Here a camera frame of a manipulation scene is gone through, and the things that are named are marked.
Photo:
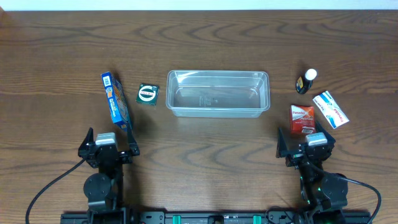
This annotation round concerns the green Zam-Buk ointment box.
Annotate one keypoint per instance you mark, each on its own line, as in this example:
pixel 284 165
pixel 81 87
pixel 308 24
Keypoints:
pixel 147 94

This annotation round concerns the white Panadol box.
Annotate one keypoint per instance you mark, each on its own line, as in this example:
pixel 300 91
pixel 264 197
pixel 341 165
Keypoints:
pixel 330 110

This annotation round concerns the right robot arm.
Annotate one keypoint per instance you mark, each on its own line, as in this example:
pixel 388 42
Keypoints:
pixel 324 192

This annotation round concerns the red Panadol box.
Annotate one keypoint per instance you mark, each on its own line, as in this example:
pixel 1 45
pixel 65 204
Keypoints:
pixel 302 119

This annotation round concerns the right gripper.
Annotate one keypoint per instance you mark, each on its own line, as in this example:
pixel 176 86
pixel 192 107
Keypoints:
pixel 310 154

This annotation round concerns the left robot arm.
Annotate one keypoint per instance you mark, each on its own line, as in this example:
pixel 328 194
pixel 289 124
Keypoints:
pixel 104 189

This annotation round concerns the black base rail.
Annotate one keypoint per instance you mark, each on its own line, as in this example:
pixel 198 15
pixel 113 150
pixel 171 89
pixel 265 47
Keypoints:
pixel 273 216

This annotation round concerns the clear plastic container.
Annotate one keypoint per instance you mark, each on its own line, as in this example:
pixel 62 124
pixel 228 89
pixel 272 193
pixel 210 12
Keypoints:
pixel 217 93

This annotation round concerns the dark bottle white cap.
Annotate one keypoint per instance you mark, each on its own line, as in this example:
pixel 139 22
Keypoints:
pixel 304 82

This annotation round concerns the blue Cool Fever box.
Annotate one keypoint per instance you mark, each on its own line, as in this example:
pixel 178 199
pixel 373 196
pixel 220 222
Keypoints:
pixel 116 101

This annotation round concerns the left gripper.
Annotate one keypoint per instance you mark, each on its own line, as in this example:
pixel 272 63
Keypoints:
pixel 101 153

